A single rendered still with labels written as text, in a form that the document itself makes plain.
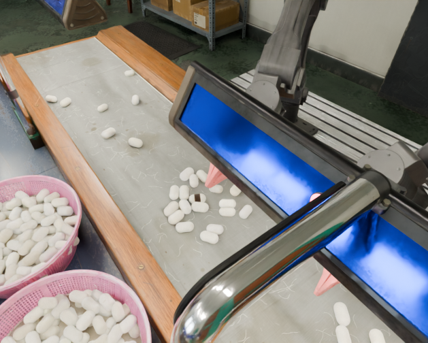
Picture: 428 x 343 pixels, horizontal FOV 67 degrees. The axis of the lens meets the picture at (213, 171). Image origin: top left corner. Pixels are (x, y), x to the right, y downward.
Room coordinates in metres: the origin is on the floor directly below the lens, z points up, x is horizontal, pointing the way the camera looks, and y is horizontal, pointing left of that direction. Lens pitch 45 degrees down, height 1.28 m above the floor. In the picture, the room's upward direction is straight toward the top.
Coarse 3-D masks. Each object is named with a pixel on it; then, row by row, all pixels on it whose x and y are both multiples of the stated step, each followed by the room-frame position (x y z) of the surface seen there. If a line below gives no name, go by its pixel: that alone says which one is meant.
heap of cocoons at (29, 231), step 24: (48, 192) 0.48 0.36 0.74; (0, 216) 0.41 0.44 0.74; (24, 216) 0.40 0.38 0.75; (48, 216) 0.40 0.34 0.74; (72, 216) 0.41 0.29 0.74; (0, 240) 0.35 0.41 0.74; (24, 240) 0.35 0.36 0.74; (48, 240) 0.35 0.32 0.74; (0, 264) 0.30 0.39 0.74; (24, 264) 0.30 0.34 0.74
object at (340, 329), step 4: (336, 328) 0.18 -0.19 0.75; (340, 328) 0.18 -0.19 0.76; (344, 328) 0.18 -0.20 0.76; (336, 332) 0.18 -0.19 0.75; (340, 332) 0.18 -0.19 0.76; (344, 332) 0.18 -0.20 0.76; (348, 332) 0.18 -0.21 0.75; (340, 336) 0.17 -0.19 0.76; (344, 336) 0.17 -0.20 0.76; (348, 336) 0.17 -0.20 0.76; (340, 340) 0.17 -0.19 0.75; (344, 340) 0.17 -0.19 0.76; (348, 340) 0.17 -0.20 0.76
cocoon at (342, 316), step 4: (336, 304) 0.22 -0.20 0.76; (340, 304) 0.22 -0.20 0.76; (344, 304) 0.22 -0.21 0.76; (336, 308) 0.21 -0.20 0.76; (340, 308) 0.21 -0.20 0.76; (344, 308) 0.21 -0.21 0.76; (336, 312) 0.21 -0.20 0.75; (340, 312) 0.21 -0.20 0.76; (344, 312) 0.21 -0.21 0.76; (336, 316) 0.20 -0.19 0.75; (340, 316) 0.20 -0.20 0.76; (344, 316) 0.20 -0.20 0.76; (348, 316) 0.20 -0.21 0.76; (340, 320) 0.20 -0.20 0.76; (344, 320) 0.19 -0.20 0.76; (348, 320) 0.19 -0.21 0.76; (340, 324) 0.19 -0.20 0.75; (344, 324) 0.19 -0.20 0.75; (348, 324) 0.19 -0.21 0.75
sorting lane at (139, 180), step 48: (96, 48) 1.19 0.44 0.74; (96, 96) 0.86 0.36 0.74; (144, 96) 0.86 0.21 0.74; (96, 144) 0.64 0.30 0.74; (144, 144) 0.64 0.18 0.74; (144, 192) 0.47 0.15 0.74; (192, 192) 0.47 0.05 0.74; (240, 192) 0.47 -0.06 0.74; (144, 240) 0.35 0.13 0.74; (192, 240) 0.35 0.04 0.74; (240, 240) 0.35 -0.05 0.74; (288, 288) 0.25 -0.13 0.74; (336, 288) 0.25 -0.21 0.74; (240, 336) 0.18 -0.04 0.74; (288, 336) 0.18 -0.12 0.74; (336, 336) 0.18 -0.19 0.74; (384, 336) 0.18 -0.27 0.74
